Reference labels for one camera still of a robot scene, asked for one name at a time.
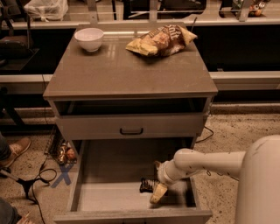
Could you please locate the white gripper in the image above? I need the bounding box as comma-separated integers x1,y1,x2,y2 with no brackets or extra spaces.
150,160,186,204

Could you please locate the dark rxbar chocolate bar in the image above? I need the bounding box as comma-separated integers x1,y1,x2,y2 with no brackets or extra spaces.
139,178,158,193

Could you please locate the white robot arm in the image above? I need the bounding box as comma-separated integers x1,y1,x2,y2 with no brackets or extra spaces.
150,135,280,224

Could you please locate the open middle drawer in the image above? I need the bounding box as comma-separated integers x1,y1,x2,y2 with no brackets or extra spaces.
54,138,212,224

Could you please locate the grey drawer cabinet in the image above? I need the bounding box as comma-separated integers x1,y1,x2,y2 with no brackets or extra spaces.
42,24,219,224

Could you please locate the blue tape cross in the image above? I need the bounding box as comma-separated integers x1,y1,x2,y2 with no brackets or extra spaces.
51,164,74,188

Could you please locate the black tripod leg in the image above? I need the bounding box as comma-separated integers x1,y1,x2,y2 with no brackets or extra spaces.
0,169,48,204

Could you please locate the yellow brown chip bag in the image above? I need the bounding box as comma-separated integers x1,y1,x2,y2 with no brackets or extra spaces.
126,24,197,57

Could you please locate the tan shoe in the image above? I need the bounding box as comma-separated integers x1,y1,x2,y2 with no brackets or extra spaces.
0,137,32,167

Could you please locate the white ceramic bowl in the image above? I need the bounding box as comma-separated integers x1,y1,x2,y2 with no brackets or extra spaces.
74,28,104,52

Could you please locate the dark chair left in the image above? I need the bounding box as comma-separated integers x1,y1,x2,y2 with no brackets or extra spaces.
0,6,39,73

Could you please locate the white plastic bag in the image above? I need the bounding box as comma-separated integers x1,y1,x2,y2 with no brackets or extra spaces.
24,0,68,21

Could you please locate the black floor cable right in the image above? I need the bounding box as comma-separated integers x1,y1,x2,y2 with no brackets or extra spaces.
195,125,240,182

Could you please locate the black floor cable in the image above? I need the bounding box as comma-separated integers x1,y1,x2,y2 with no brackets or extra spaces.
195,125,240,182
29,73,58,224

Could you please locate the closed top drawer black handle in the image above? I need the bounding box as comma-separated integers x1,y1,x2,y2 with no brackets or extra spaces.
55,114,207,140

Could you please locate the wire basket with snacks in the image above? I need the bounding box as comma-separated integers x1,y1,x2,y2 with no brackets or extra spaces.
44,126,77,165

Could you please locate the black floor cable left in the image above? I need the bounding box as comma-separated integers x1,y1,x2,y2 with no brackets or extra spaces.
29,73,58,224

